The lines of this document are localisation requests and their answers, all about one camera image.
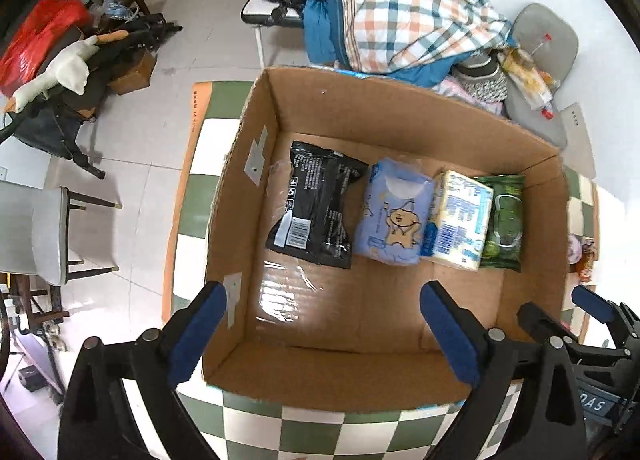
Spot white goose plush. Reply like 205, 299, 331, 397
7, 34, 127, 113

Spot black folding bed frame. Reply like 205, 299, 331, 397
240, 0, 308, 68

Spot red plastic bag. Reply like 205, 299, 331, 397
0, 0, 92, 98

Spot large brown cardboard box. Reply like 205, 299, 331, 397
202, 66, 574, 413

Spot black plastic packet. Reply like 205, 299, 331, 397
265, 141, 370, 269

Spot green wet wipes pack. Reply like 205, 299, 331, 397
472, 174, 526, 273

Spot plaid blanket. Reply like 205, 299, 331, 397
302, 0, 514, 88

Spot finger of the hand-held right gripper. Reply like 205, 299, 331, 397
517, 302, 581, 347
571, 285, 640, 346

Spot pink cloth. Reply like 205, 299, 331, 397
434, 77, 504, 114

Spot green checkered tablecloth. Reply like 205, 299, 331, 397
162, 80, 601, 460

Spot white chair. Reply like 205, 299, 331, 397
0, 182, 122, 287

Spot black folded stroller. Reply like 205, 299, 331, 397
0, 12, 184, 181

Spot small colourful figurine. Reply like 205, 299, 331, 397
567, 235, 599, 283

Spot small brown cardboard box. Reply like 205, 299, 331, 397
107, 50, 159, 96

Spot wooden stool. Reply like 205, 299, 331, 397
0, 272, 71, 337

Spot yellow snack packet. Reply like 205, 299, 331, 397
499, 42, 559, 117

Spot blue tissue pack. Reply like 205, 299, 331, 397
353, 158, 437, 267

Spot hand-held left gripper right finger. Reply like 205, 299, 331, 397
420, 281, 589, 460

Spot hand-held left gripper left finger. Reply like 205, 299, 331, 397
57, 281, 228, 460

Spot grey chair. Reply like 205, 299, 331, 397
501, 3, 581, 149

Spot black white striped cloth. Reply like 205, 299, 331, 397
452, 52, 509, 103

